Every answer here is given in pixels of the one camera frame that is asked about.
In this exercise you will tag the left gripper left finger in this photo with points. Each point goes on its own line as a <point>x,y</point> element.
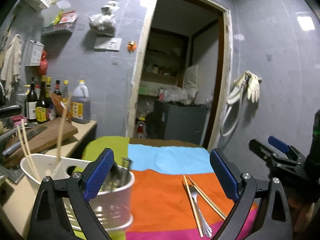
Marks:
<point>49,218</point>

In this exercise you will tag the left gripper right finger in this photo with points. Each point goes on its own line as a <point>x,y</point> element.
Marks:
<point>272,220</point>

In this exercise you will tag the wooden chopstick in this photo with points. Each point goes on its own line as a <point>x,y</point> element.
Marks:
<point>197,221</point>
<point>208,200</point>

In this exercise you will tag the metal fork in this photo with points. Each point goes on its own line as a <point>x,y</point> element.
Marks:
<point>205,226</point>

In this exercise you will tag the white utensil holder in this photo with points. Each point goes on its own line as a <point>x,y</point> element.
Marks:
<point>111,207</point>

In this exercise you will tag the right hand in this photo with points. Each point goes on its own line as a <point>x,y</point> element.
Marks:
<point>301,214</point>

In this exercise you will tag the wooden cutting board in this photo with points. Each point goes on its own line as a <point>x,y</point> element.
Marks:
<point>42,141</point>

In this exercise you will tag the white rubber glove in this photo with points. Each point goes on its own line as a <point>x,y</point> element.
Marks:
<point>253,89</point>

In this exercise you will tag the multicolour striped cloth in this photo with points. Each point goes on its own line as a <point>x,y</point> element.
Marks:
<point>159,203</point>

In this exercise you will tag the black wok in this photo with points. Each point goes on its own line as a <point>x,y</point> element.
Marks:
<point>9,111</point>

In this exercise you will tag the dark soy sauce bottle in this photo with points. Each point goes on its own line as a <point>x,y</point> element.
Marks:
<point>42,110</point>

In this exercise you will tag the large oil jug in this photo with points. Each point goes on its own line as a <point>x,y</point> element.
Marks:
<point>80,104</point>

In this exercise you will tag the dark wine bottle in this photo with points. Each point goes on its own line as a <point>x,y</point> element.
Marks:
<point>31,102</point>

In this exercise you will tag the dark grey cabinet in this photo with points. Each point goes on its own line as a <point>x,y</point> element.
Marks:
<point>178,122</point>

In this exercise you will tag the red plastic bag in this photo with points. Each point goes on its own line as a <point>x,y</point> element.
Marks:
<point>42,69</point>

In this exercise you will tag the hanging beige towel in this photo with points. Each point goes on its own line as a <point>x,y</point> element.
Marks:
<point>12,65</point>

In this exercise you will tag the white box grater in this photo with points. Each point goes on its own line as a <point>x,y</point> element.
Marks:
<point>33,53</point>

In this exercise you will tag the grey plastic bag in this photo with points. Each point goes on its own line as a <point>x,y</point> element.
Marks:
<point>104,23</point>

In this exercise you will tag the wooden door frame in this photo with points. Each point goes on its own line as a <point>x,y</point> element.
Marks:
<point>227,7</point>

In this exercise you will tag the wall socket plate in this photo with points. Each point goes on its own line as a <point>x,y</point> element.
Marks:
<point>107,43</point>

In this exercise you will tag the orange wall hook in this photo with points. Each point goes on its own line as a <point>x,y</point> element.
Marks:
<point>131,46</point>

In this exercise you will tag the grey wall shelf basket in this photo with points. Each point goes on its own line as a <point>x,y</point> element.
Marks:
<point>63,23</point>

